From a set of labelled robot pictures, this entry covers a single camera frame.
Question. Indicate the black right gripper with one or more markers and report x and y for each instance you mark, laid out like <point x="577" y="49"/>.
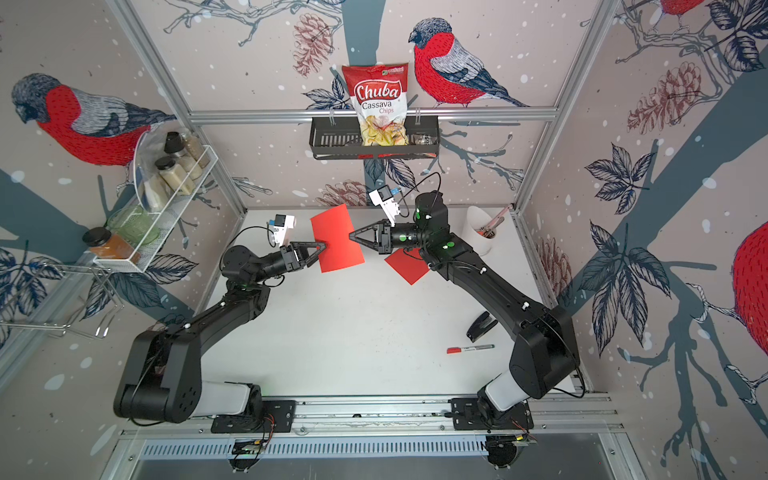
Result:
<point x="384" y="245"/>

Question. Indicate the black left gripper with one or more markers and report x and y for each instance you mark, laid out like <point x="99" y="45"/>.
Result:
<point x="291" y="259"/>

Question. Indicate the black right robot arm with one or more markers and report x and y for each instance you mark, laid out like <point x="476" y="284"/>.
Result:
<point x="544" y="350"/>

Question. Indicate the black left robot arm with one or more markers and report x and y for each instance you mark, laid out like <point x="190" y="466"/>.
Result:
<point x="162" y="378"/>

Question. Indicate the white pen cup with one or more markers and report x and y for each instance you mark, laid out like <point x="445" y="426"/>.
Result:
<point x="475" y="219"/>

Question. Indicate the red marker pen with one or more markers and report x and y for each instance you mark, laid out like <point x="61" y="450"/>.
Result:
<point x="472" y="348"/>

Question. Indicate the Chuba cassava chips bag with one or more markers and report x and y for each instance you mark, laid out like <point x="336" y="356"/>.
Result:
<point x="378" y="94"/>

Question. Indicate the beige spice bottle front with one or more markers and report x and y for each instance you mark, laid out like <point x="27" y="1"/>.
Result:
<point x="175" y="176"/>

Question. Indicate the beige spice bottle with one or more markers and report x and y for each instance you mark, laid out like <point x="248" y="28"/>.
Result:
<point x="175" y="176"/>
<point x="185" y="143"/>

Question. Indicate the beige spice bottle rear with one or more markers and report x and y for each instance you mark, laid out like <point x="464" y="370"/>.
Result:
<point x="185" y="143"/>

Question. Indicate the green lidded jar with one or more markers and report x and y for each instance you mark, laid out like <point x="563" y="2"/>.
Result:
<point x="134" y="225"/>

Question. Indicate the orange spice jar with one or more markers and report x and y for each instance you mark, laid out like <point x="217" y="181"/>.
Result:
<point x="108" y="245"/>

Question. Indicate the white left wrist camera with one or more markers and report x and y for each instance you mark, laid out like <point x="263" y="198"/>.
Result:
<point x="280" y="228"/>

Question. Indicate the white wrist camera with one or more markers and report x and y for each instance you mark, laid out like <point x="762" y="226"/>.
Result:
<point x="280" y="228"/>
<point x="384" y="197"/>

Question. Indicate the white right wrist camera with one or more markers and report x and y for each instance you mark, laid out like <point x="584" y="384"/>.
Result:
<point x="384" y="197"/>

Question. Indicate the black wire basket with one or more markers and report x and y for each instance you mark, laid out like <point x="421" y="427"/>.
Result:
<point x="347" y="138"/>

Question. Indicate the white wire shelf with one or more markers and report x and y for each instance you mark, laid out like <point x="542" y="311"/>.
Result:
<point x="155" y="196"/>

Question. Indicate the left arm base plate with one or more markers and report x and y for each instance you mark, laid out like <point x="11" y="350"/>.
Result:
<point x="270" y="416"/>

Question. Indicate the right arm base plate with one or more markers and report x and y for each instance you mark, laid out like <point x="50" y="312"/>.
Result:
<point x="477" y="414"/>

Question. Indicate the chrome wire rack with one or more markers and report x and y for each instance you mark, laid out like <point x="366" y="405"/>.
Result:
<point x="59" y="300"/>

